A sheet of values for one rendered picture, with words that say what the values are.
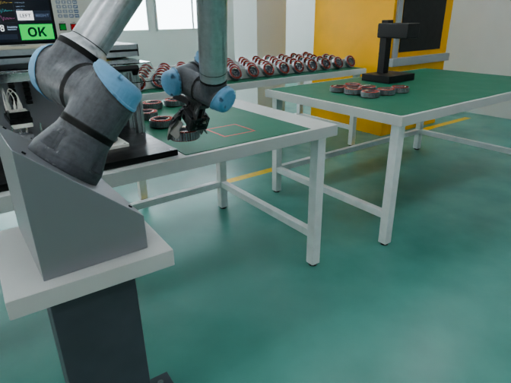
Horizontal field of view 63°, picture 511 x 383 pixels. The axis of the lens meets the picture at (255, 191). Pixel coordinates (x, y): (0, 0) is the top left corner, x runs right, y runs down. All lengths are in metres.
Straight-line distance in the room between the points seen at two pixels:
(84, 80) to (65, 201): 0.25
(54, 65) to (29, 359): 1.25
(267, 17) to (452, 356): 4.41
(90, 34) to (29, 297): 0.55
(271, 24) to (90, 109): 4.68
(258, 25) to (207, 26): 4.26
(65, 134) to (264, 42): 4.63
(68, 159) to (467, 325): 1.69
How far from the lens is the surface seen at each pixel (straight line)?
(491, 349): 1.97
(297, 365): 1.71
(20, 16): 1.71
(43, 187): 0.83
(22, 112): 1.64
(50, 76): 1.01
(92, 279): 0.89
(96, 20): 1.04
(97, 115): 0.90
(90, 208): 0.87
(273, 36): 5.49
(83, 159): 0.89
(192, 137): 1.51
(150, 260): 0.92
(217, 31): 1.10
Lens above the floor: 1.21
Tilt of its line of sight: 23 degrees down
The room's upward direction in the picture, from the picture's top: 1 degrees counter-clockwise
